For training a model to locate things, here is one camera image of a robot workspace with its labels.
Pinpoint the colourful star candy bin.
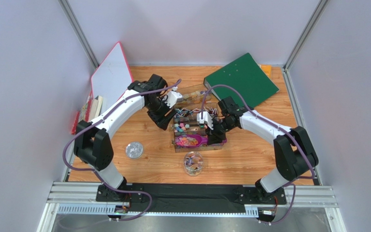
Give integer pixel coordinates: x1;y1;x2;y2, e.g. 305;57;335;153
169;117;208;135

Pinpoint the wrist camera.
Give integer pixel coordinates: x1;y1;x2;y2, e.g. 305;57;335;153
165;91;183;108
197;111;213;130

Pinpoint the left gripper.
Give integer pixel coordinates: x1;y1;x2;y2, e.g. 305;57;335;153
146;96;178;131

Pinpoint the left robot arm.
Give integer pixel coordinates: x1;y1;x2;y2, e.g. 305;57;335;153
73;74;183;194

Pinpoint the clear candy bin back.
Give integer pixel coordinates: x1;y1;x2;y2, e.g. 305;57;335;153
175;84;212;107

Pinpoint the stack of books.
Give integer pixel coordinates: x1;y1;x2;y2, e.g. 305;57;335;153
71;92;103;135

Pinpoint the translucent gummy candy bin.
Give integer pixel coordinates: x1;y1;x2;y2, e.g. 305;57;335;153
172;133;227;152

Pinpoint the white board red frame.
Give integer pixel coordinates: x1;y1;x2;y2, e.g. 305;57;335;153
91;42;133;103

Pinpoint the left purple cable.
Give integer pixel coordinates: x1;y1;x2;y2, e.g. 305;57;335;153
63;78;182;222

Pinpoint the aluminium front rail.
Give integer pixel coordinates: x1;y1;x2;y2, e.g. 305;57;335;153
47;182;338;218

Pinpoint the clear plastic cup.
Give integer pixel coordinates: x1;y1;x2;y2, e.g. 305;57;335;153
184;152;203;176

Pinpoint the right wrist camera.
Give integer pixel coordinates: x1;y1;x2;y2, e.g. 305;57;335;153
197;111;213;130

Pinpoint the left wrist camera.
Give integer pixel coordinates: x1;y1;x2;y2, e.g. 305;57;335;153
165;91;183;108

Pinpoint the orange notebook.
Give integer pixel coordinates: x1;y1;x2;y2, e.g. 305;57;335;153
259;64;272;79

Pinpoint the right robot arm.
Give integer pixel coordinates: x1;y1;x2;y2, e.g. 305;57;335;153
197;97;319;195

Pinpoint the green clipboard folder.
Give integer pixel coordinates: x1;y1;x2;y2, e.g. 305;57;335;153
203;53;280;108

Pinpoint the purple plastic scoop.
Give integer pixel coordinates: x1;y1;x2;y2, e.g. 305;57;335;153
173;134;227;148

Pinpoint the lollipop candy bin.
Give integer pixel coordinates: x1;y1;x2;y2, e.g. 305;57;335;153
173;102;219;120

